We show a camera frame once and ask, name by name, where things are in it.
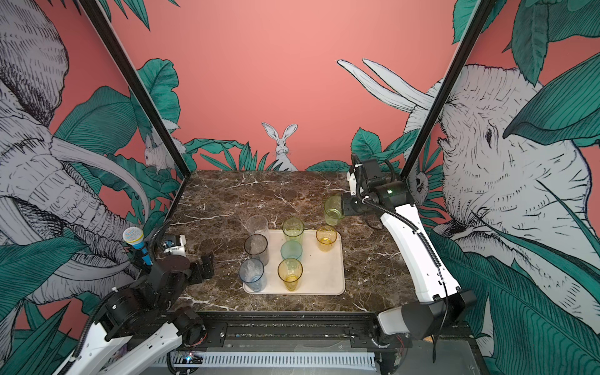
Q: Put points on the green lit circuit board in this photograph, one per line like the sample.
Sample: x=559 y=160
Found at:
x=187 y=359

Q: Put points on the smoky grey tall tumbler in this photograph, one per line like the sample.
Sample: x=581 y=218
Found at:
x=257 y=246

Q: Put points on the short amber tumbler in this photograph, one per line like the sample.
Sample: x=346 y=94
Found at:
x=326 y=237

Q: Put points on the blue toy microphone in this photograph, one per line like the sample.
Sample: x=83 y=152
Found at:
x=135 y=238

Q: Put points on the white plastic tray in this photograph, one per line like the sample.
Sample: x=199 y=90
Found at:
x=323 y=272

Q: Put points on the black front mounting rail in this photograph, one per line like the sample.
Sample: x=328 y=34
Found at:
x=360 y=329

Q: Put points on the tall green tumbler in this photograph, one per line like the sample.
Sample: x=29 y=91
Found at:
x=293 y=229

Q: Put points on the white ribbed vent strip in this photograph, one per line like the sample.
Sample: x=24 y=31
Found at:
x=346 y=360

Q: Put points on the clear tall plastic tumbler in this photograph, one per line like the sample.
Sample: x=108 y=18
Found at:
x=257 y=224

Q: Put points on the black corner frame post right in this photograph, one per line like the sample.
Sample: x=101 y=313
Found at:
x=471 y=35

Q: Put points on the black corner frame post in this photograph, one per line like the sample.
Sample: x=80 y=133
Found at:
x=100 y=22
x=471 y=35

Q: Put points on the tall amber tumbler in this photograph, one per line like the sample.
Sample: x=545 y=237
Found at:
x=290 y=271

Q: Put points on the black corner frame post left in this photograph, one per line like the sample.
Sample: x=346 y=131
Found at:
x=100 y=22

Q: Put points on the short green tumbler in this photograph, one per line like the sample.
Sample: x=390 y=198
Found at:
x=333 y=210

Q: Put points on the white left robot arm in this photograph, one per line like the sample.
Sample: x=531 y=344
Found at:
x=136 y=324

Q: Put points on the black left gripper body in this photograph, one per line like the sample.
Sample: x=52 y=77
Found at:
x=198 y=274

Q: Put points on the pale blue tall tumbler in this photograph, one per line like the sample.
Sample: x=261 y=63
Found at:
x=252 y=274

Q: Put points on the frosted teal textured tumbler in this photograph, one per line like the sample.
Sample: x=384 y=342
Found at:
x=292 y=250

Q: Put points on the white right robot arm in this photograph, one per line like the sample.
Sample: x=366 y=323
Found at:
x=441 y=301

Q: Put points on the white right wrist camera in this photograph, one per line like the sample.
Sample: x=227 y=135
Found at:
x=364 y=176

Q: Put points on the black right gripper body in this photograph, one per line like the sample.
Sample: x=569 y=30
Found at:
x=353 y=205

